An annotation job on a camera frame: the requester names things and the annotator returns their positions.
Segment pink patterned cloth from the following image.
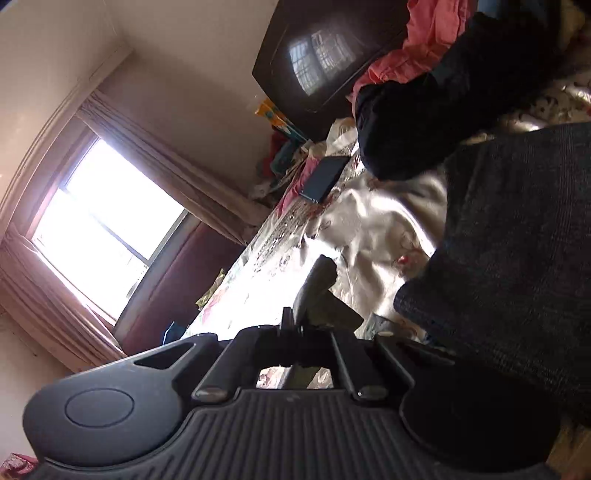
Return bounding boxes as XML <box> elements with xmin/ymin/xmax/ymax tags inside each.
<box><xmin>0</xmin><ymin>452</ymin><xmax>41</xmax><ymax>480</ymax></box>

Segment person's dark knit clothing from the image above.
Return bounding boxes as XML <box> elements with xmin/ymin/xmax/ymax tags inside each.
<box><xmin>392</xmin><ymin>122</ymin><xmax>591</xmax><ymax>428</ymax></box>

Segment floral satin bedspread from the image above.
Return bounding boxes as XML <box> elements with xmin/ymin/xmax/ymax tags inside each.
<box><xmin>182</xmin><ymin>69</ymin><xmax>591</xmax><ymax>388</ymax></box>

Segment dark smartphone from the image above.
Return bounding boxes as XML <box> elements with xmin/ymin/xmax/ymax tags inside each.
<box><xmin>299</xmin><ymin>155</ymin><xmax>352</xmax><ymax>205</ymax></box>

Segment beige curtain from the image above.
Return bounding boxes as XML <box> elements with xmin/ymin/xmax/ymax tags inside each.
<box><xmin>0</xmin><ymin>225</ymin><xmax>126</xmax><ymax>372</ymax></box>
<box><xmin>78</xmin><ymin>90</ymin><xmax>273</xmax><ymax>246</ymax></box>

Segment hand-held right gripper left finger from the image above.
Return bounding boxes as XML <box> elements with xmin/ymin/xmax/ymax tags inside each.
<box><xmin>131</xmin><ymin>307</ymin><xmax>305</xmax><ymax>402</ymax></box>

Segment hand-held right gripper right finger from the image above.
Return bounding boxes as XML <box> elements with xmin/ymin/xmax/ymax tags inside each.
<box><xmin>304</xmin><ymin>324</ymin><xmax>459</xmax><ymax>401</ymax></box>

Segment black garment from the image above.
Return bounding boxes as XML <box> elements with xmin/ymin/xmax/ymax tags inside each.
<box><xmin>353</xmin><ymin>9</ymin><xmax>591</xmax><ymax>182</ymax></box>

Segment glossy dark brown headboard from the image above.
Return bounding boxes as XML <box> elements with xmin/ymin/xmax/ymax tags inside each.
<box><xmin>252</xmin><ymin>0</ymin><xmax>419</xmax><ymax>141</ymax></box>

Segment bright window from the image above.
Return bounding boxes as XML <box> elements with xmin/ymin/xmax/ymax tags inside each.
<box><xmin>31</xmin><ymin>137</ymin><xmax>188</xmax><ymax>324</ymax></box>

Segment yellow green cloth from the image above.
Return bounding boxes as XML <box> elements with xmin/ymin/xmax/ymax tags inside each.
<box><xmin>195</xmin><ymin>269</ymin><xmax>228</xmax><ymax>311</ymax></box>

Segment blue bag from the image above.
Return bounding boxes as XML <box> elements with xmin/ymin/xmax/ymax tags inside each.
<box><xmin>163</xmin><ymin>320</ymin><xmax>188</xmax><ymax>345</ymax></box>

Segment olive green pants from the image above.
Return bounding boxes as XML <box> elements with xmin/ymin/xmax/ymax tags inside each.
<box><xmin>281</xmin><ymin>254</ymin><xmax>365</xmax><ymax>388</ymax></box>

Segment red cloth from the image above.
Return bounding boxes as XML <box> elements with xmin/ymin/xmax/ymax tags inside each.
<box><xmin>262</xmin><ymin>130</ymin><xmax>291</xmax><ymax>180</ymax></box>

